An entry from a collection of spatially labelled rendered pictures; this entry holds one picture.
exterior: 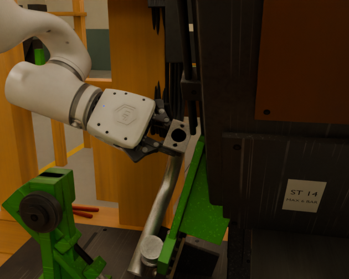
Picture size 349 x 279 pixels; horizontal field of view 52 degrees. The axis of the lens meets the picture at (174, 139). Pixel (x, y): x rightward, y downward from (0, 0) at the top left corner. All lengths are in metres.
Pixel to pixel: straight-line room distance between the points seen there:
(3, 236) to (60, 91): 0.56
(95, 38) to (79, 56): 11.10
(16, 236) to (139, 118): 0.58
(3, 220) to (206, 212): 0.76
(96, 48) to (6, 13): 11.26
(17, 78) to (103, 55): 11.07
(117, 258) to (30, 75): 0.47
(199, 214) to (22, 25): 0.39
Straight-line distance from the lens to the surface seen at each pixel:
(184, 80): 0.47
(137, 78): 0.90
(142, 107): 0.64
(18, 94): 0.70
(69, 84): 0.67
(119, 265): 0.88
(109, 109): 0.64
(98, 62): 11.84
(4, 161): 1.16
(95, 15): 11.80
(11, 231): 1.12
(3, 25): 0.59
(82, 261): 0.76
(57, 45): 0.71
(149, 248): 0.60
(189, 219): 0.57
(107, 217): 1.11
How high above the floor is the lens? 1.43
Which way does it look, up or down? 18 degrees down
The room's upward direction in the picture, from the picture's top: straight up
